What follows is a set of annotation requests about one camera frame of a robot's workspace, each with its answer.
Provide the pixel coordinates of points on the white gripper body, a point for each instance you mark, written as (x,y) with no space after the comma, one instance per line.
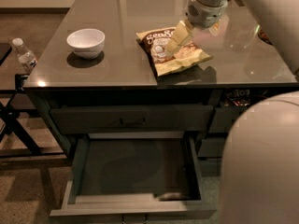
(205,15)

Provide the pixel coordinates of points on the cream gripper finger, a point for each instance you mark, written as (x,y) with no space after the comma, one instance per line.
(181,36)
(215,28)

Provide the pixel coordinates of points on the brown yellow chip bag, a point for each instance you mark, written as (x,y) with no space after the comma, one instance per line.
(154,42)

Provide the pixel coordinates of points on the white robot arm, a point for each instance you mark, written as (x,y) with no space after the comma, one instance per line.
(260,162)

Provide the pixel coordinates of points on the dark snack bag in drawer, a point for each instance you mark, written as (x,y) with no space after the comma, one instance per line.
(242,97)

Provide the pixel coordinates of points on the top right grey drawer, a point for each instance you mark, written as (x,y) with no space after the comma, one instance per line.
(225,117)

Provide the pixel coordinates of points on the top left grey drawer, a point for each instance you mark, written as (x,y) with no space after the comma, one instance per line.
(131,118)

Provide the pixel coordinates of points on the middle right grey drawer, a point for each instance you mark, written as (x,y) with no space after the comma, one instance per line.
(211,148)

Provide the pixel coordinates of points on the bottom right grey drawer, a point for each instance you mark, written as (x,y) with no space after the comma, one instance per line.
(210,167)

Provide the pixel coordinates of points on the open middle grey drawer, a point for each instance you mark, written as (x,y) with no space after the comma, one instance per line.
(133,181)

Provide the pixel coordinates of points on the white ceramic bowl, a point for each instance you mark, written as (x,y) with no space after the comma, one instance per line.
(86,43)

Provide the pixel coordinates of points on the grey cabinet with glass top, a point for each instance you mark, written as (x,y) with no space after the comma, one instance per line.
(124,74)

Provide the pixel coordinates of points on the clear plastic water bottle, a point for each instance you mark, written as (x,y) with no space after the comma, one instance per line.
(25,56)

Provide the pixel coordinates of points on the black side table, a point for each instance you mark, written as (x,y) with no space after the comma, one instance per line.
(13,102)

